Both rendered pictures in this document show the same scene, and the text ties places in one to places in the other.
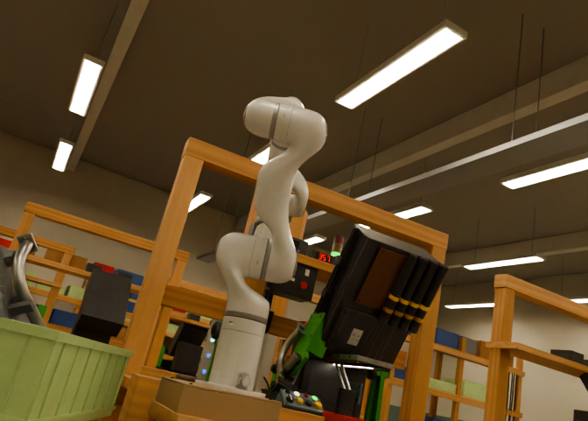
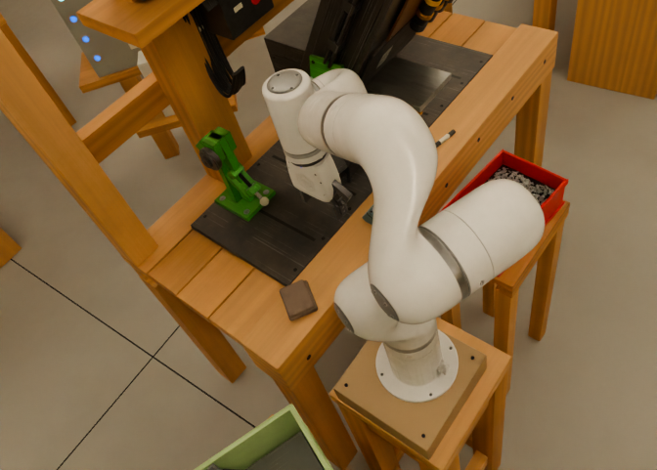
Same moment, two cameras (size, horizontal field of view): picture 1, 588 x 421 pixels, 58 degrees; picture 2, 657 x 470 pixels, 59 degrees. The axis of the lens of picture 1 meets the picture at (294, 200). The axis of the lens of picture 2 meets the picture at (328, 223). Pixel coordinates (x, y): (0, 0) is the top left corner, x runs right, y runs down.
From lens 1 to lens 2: 1.61 m
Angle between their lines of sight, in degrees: 71
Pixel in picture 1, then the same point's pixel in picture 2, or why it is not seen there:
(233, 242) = (378, 322)
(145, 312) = (108, 206)
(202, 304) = (137, 113)
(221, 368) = (417, 379)
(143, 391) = (288, 368)
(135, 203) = not seen: outside the picture
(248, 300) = (421, 337)
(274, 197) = not seen: hidden behind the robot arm
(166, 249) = (53, 131)
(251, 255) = not seen: hidden behind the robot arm
